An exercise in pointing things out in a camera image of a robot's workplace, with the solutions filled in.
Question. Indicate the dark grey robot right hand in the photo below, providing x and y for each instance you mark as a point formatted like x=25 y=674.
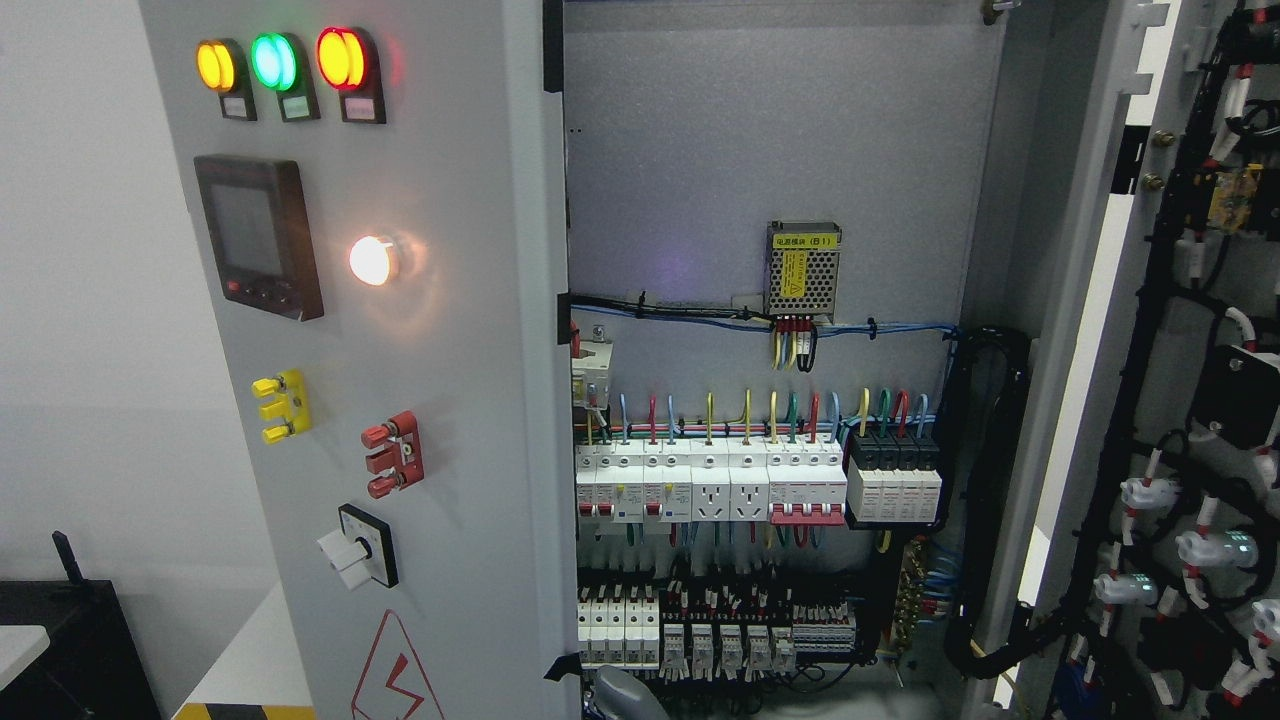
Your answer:
x=620 y=695

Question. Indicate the grey cabinet door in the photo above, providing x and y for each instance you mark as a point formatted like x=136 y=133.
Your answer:
x=1132 y=570
x=467 y=177

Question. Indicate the lower relay row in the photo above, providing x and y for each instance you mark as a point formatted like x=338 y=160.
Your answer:
x=715 y=627

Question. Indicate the red electric hazard warning sticker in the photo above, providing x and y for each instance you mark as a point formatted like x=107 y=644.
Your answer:
x=393 y=684

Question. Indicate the white sockets and breakers row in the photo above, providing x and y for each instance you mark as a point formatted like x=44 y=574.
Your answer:
x=638 y=481

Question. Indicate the brass ground terminal bar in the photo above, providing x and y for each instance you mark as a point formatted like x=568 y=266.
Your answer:
x=909 y=596

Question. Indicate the white current transformers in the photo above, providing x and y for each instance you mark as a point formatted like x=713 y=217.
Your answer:
x=591 y=373

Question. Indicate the black white surge protector block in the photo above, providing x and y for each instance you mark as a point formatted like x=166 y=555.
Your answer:
x=892 y=480

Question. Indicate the metal mesh power supply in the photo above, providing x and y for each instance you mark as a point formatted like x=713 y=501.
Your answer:
x=802 y=268

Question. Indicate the white glowing indicator lamp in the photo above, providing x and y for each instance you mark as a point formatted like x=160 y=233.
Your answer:
x=374 y=260

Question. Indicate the black box with antenna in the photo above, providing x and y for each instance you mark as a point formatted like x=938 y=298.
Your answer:
x=90 y=668

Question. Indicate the black digital power meter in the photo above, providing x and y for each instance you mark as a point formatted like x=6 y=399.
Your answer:
x=256 y=214

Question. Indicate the red indicator lamp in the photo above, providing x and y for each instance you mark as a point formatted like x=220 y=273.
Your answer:
x=349 y=62

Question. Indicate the green indicator lamp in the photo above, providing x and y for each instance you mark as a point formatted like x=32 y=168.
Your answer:
x=281 y=65

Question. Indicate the yellow indicator lamp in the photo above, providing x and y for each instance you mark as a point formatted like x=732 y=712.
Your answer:
x=222 y=67

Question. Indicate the white rotary selector switch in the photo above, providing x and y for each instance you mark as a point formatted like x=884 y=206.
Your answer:
x=361 y=549

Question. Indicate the red terminal post block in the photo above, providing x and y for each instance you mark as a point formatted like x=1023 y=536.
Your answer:
x=395 y=461

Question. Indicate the yellow terminal post block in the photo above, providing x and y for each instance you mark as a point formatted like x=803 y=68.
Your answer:
x=286 y=408

